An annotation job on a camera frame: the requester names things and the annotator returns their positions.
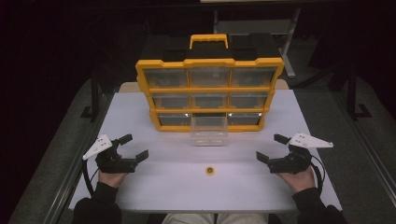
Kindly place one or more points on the black metal stand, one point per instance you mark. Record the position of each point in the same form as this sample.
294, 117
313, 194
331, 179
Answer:
94, 96
353, 96

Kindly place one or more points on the grey metal stand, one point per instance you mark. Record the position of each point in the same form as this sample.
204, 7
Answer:
288, 46

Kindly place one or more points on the person's left leg beige trousers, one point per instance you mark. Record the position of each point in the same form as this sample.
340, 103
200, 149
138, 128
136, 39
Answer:
188, 218

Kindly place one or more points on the person's right leg beige trousers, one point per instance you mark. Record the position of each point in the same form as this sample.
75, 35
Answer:
243, 218

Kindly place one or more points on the single clear plastic drawer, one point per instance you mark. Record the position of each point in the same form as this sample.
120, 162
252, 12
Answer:
208, 133

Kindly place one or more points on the yellow black organizer cabinet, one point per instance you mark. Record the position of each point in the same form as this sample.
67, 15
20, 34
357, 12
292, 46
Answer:
211, 63

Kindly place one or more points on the person's right hand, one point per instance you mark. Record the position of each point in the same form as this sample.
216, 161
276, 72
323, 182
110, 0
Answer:
300, 181

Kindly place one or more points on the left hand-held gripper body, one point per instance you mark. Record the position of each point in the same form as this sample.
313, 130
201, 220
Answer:
112, 161

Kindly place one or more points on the person's leg beige trousers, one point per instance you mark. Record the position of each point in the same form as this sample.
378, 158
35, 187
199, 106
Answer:
243, 218
188, 218

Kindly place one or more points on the person's left hand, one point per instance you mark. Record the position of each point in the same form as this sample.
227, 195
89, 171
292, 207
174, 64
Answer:
110, 179

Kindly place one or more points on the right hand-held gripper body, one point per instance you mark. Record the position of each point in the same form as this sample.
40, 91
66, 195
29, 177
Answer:
291, 163

